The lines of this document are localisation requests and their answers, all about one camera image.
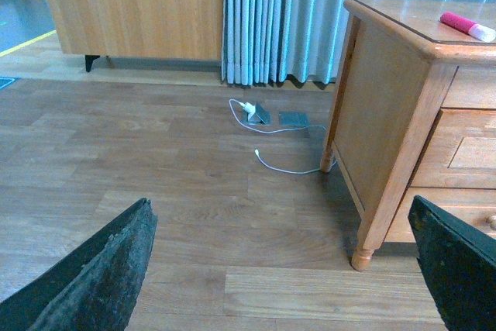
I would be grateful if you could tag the wooden drawer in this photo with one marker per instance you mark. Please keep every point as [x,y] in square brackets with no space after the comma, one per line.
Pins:
[474,206]
[460,151]

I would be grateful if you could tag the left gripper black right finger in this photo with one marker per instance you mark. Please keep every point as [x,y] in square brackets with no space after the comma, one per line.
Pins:
[458,265]

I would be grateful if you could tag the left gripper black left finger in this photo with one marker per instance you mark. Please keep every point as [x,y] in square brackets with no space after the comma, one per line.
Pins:
[96,286]

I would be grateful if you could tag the white charger plug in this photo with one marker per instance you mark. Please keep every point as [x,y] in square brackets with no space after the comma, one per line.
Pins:
[247,107]

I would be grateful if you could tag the open metal floor socket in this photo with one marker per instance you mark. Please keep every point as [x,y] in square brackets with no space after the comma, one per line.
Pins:
[259,117]

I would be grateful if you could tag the closed metal floor socket cover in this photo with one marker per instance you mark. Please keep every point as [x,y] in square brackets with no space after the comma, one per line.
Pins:
[293,119]

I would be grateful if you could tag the wooden two-drawer nightstand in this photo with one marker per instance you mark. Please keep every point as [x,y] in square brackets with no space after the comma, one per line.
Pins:
[399,67]

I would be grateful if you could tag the pink marker with clear cap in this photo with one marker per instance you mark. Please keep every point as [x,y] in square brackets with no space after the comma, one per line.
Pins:
[469,27]

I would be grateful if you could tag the dark floor sign mat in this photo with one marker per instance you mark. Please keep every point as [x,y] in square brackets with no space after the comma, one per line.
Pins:
[6,81]

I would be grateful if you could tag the light wooden cabinet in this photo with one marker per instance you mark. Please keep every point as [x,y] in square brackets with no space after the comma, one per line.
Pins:
[158,29]

